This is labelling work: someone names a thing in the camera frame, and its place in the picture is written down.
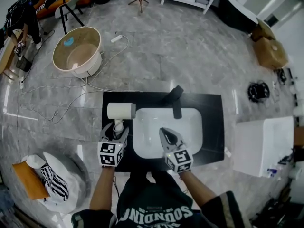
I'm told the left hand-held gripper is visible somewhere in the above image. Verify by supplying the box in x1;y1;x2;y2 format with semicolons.
97;122;130;168

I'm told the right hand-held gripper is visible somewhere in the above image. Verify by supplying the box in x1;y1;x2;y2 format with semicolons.
159;127;193;173

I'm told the white hair dryer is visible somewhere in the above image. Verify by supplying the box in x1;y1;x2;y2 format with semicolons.
106;102;137;137

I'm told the black vanity with white sink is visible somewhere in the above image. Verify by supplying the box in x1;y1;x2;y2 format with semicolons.
101;91;225;173

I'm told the person's left forearm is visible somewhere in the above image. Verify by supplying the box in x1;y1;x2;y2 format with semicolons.
89;166;116;211

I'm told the person's right forearm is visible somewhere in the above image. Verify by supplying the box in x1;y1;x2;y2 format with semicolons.
179;170;218;208

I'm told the black faucet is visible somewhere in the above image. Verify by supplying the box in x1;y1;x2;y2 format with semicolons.
161;85;185;119

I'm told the white beanbag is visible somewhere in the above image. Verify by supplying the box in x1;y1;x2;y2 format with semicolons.
21;151;91;215

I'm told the person's dark green shirt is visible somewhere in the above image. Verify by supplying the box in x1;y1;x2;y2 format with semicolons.
71;170;252;228

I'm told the black white striped cushion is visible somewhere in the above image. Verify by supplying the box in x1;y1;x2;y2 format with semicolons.
40;163;69;202

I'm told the white pillow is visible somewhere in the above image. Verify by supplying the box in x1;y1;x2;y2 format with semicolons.
26;154;46;170

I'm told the round glass-top side table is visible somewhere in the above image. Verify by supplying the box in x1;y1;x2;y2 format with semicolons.
52;26;103;78

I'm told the white bathtub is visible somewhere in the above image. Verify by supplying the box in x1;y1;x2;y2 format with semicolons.
234;116;295;178

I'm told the orange cushion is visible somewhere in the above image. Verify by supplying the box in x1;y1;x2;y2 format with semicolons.
12;161;50;201

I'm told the brown cardboard box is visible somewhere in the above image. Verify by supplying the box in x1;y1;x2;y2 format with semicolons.
250;18;289;70

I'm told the wooden bench table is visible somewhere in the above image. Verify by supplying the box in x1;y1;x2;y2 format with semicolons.
0;29;24;78

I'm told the black bathtub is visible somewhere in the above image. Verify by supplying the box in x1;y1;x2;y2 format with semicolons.
217;0;258;34

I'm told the white floor cable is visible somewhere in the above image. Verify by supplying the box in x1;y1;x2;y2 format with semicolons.
19;36;143;124

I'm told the black wire waste bin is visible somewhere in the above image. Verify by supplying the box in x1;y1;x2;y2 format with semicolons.
16;55;32;73

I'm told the small black cable bundle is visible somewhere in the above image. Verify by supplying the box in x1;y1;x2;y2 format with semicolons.
276;67;288;85

